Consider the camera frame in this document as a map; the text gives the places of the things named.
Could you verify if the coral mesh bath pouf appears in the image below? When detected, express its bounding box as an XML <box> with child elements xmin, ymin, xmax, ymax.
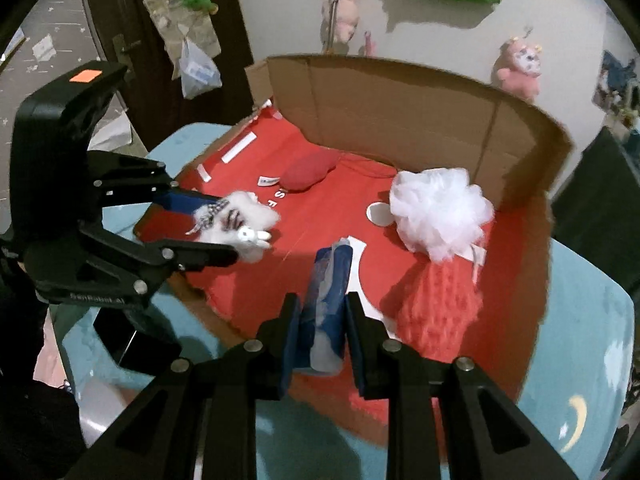
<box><xmin>395</xmin><ymin>255</ymin><xmax>486</xmax><ymax>361</ymax></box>

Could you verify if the clear plastic bag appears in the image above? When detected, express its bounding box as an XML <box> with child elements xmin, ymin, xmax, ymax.
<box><xmin>177</xmin><ymin>35</ymin><xmax>223</xmax><ymax>101</ymax></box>

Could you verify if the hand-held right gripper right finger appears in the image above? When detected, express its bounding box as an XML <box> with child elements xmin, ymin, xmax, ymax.
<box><xmin>345</xmin><ymin>291</ymin><xmax>581</xmax><ymax>480</ymax></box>

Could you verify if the hanging pocket organizer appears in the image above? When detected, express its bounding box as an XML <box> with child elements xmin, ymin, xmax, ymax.
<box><xmin>125</xmin><ymin>0</ymin><xmax>223</xmax><ymax>81</ymax></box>

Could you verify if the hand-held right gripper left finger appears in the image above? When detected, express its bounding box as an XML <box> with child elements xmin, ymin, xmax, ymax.
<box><xmin>82</xmin><ymin>292</ymin><xmax>303</xmax><ymax>480</ymax></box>

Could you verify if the person's left forearm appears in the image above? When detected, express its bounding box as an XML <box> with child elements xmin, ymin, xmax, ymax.
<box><xmin>0</xmin><ymin>260</ymin><xmax>88</xmax><ymax>480</ymax></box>

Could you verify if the cardboard box with red lining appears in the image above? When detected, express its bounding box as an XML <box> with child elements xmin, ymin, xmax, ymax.
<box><xmin>132</xmin><ymin>54</ymin><xmax>576</xmax><ymax>451</ymax></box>

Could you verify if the metal and orange pole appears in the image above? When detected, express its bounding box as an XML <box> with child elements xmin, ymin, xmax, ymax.
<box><xmin>322</xmin><ymin>0</ymin><xmax>346</xmax><ymax>56</ymax></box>

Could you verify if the white mesh bath pouf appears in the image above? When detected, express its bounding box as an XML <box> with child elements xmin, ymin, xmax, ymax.
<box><xmin>389</xmin><ymin>167</ymin><xmax>496</xmax><ymax>281</ymax></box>

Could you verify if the blue white cloth item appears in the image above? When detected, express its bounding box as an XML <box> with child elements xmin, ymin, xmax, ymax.
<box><xmin>295</xmin><ymin>237</ymin><xmax>356</xmax><ymax>376</ymax></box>

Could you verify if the pink pig plush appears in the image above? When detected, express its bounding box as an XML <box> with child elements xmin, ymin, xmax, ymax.
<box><xmin>322</xmin><ymin>0</ymin><xmax>362</xmax><ymax>46</ymax></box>

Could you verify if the pink plush with white face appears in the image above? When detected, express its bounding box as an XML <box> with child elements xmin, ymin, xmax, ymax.
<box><xmin>491</xmin><ymin>35</ymin><xmax>545</xmax><ymax>103</ymax></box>

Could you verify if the red terry sponge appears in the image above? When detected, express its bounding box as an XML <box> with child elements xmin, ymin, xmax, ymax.
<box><xmin>257</xmin><ymin>152</ymin><xmax>343</xmax><ymax>192</ymax></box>

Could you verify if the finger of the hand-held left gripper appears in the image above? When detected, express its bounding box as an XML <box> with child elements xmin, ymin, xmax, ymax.
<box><xmin>79</xmin><ymin>224</ymin><xmax>240</xmax><ymax>307</ymax></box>
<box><xmin>89</xmin><ymin>151</ymin><xmax>223</xmax><ymax>218</ymax></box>

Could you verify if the dark brown door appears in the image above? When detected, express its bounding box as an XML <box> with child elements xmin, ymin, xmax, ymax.
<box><xmin>75</xmin><ymin>0</ymin><xmax>256</xmax><ymax>153</ymax></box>

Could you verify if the white plush toy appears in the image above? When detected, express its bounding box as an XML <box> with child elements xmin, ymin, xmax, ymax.
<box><xmin>187</xmin><ymin>190</ymin><xmax>282</xmax><ymax>263</ymax></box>

